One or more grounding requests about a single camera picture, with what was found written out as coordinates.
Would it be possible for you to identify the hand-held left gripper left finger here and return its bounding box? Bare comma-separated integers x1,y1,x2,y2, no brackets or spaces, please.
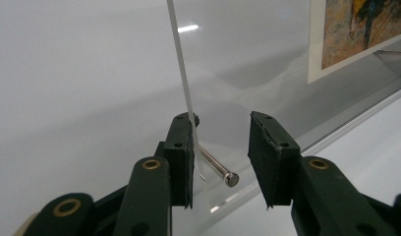
154,111,201,209

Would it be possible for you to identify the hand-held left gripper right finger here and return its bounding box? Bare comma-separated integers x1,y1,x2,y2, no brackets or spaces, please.
247,110,302,209

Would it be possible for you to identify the metal standoff pin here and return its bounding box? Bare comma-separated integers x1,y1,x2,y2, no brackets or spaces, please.
198,145,241,189

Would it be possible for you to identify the clear acrylic photo frame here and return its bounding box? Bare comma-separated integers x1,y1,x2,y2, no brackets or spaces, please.
166,0,401,214

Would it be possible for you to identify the painted landscape picture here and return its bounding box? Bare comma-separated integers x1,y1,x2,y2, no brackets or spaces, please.
307,0,401,85

